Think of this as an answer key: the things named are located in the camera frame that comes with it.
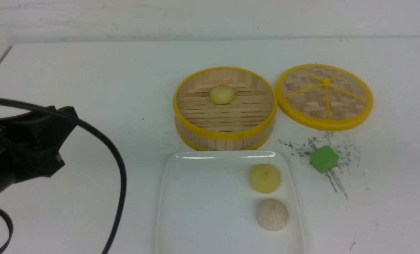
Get greenish yellow steamed bun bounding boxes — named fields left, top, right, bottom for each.
left=249, top=164, right=281, bottom=194

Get white steamed bun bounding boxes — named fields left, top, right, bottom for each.
left=256, top=198, right=289, bottom=231

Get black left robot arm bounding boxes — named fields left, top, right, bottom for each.
left=0, top=111, right=76, bottom=193

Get white rectangular plate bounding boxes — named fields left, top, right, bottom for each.
left=155, top=151, right=307, bottom=254

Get bamboo steamer basket yellow rims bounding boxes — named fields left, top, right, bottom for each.
left=173, top=66, right=278, bottom=151

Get green cube block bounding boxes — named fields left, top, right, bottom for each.
left=310, top=146, right=339, bottom=174

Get bamboo steamer lid yellow rim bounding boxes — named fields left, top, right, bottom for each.
left=275, top=63, right=374, bottom=131

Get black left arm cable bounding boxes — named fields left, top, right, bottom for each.
left=0, top=97, right=127, bottom=254

